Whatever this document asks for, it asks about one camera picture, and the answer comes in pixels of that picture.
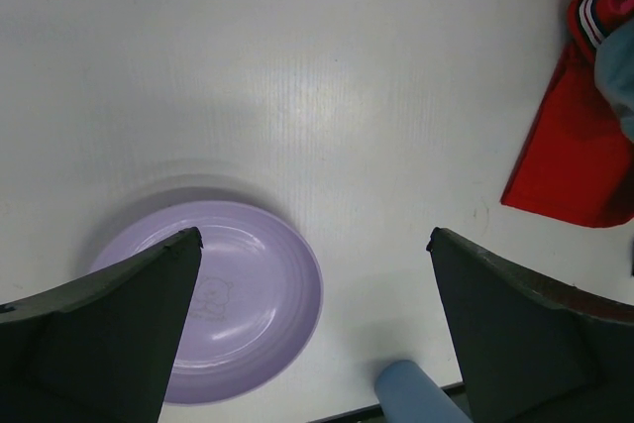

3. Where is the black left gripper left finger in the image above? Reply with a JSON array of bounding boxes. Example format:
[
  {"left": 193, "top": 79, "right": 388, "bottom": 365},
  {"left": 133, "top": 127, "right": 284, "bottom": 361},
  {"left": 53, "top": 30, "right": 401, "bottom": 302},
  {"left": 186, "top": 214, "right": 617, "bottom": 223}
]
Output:
[{"left": 1, "top": 228, "right": 203, "bottom": 422}]

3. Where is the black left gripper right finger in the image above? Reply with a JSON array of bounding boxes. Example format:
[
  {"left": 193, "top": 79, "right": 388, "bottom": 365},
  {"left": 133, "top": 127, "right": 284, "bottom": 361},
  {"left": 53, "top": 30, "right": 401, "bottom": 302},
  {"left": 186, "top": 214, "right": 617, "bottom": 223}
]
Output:
[{"left": 427, "top": 228, "right": 633, "bottom": 422}]

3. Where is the grey-blue cloth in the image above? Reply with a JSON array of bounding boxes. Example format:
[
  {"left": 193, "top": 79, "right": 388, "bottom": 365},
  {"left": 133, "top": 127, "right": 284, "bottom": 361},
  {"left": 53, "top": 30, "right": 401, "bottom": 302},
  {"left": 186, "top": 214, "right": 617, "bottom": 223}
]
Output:
[{"left": 594, "top": 20, "right": 634, "bottom": 142}]

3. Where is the red cloth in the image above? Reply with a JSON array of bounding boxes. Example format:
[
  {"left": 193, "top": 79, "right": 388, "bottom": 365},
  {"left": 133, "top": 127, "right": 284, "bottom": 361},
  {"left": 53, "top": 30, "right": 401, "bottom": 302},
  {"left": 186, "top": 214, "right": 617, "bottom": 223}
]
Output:
[{"left": 500, "top": 0, "right": 633, "bottom": 228}]

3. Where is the blue plastic cup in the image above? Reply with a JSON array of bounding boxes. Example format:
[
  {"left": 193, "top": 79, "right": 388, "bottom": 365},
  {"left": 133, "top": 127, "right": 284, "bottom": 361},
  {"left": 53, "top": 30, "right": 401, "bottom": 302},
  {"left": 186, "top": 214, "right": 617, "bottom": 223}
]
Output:
[{"left": 374, "top": 360, "right": 471, "bottom": 423}]

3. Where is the purple plastic plate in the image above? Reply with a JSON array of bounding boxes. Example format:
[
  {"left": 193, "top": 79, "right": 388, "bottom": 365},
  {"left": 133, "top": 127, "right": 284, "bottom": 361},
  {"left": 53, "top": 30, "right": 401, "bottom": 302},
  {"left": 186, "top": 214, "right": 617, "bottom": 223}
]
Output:
[{"left": 90, "top": 200, "right": 323, "bottom": 405}]

